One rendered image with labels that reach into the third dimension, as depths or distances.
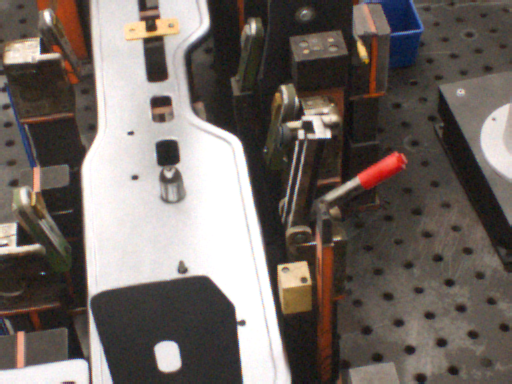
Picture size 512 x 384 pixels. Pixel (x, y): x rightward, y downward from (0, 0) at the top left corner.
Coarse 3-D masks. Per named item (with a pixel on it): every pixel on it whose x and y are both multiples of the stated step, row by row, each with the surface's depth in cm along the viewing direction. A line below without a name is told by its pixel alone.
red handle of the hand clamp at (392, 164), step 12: (396, 156) 110; (372, 168) 111; (384, 168) 110; (396, 168) 110; (360, 180) 112; (372, 180) 111; (336, 192) 113; (348, 192) 112; (336, 204) 114; (288, 216) 116; (312, 216) 115
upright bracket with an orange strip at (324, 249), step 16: (320, 208) 99; (320, 224) 100; (320, 240) 102; (320, 256) 104; (320, 272) 106; (320, 288) 108; (320, 304) 110; (320, 320) 112; (320, 336) 115; (320, 352) 117; (320, 368) 120
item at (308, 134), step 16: (288, 128) 105; (304, 128) 106; (320, 128) 105; (288, 144) 104; (304, 144) 108; (320, 144) 104; (304, 160) 106; (320, 160) 106; (304, 176) 108; (288, 192) 114; (304, 192) 110; (288, 208) 116; (304, 208) 112; (288, 224) 115; (304, 224) 114
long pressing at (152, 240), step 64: (128, 0) 156; (192, 0) 155; (128, 64) 146; (128, 128) 137; (192, 128) 136; (128, 192) 129; (192, 192) 128; (128, 256) 122; (192, 256) 121; (256, 256) 120; (256, 320) 114
